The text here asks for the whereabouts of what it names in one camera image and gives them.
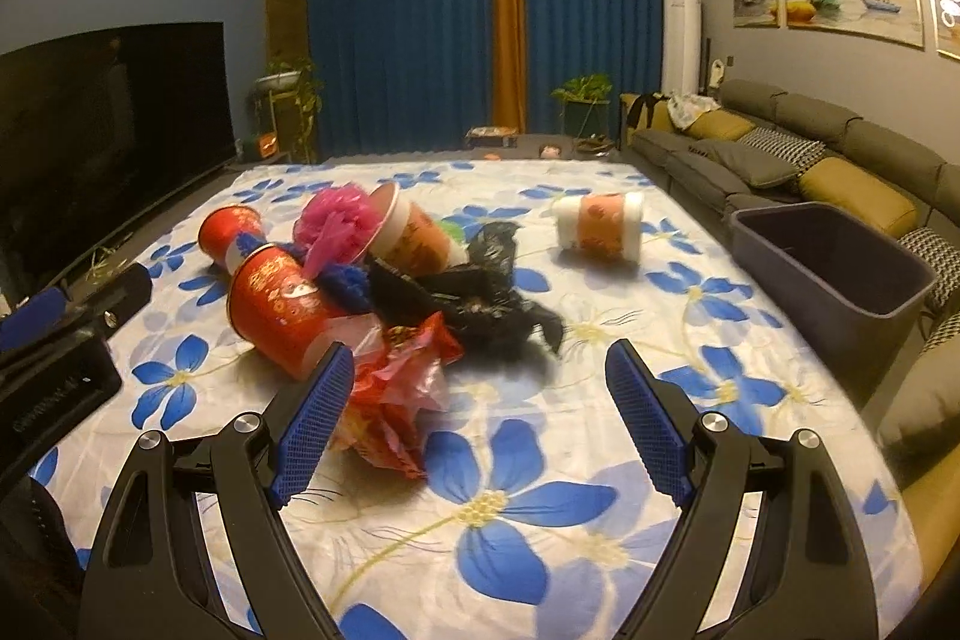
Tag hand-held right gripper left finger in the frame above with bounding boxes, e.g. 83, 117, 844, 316
79, 340, 357, 640

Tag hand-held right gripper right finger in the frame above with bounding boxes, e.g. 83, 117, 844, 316
604, 340, 886, 640

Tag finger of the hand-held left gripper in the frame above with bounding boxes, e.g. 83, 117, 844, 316
64, 265, 155, 341
0, 287, 72, 352

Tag red plastic wrapper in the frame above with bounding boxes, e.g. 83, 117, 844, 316
330, 310, 466, 483

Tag large red paper cup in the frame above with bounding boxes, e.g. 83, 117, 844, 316
227, 242, 353, 378

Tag small red paper cup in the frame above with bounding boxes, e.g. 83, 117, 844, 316
199, 205, 267, 270

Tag blue fuzzy roller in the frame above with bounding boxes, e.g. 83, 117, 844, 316
300, 254, 372, 315

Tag pink mesh bath pouf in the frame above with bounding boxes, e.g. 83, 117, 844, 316
292, 182, 387, 277

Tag white cup orange band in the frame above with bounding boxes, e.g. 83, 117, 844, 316
553, 191, 646, 262

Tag black plastic bag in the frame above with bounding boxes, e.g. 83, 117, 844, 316
367, 220, 567, 360

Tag orange paper cup white rim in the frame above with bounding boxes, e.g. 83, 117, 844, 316
364, 182, 466, 277

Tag grey plastic bin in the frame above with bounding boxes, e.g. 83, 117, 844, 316
727, 201, 938, 386

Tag black flat television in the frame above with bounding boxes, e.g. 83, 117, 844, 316
0, 21, 237, 311

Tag blue floral bed sheet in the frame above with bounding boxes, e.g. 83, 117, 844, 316
30, 156, 923, 640

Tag dark television cabinet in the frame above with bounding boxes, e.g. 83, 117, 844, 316
67, 151, 293, 304

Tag grey pillow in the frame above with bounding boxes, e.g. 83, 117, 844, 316
705, 139, 796, 187

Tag trailing plant on stand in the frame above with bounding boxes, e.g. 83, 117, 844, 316
251, 55, 325, 163

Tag dark glass coffee table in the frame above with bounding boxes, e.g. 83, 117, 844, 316
450, 131, 627, 163

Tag small yellow pillow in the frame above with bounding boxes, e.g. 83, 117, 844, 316
686, 109, 755, 140

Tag large yellow pillow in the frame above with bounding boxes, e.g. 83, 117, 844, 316
799, 156, 917, 236

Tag dark plant stand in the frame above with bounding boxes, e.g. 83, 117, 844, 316
562, 100, 612, 135

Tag black white patterned pillow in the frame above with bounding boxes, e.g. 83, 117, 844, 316
742, 126, 826, 176
896, 227, 960, 311

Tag white cloth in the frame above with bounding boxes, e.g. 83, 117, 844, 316
667, 91, 721, 130

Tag flat printed tray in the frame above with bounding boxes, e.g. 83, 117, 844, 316
465, 125, 520, 150

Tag green potted plant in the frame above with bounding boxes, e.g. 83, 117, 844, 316
551, 74, 616, 105

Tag grey sofa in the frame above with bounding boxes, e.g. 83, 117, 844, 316
622, 77, 960, 461

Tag white standing air conditioner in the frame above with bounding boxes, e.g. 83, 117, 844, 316
661, 0, 702, 97

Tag blue curtain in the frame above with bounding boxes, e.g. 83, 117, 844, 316
521, 0, 680, 139
307, 0, 496, 157

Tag orange curtain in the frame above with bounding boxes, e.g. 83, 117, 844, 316
489, 0, 527, 135

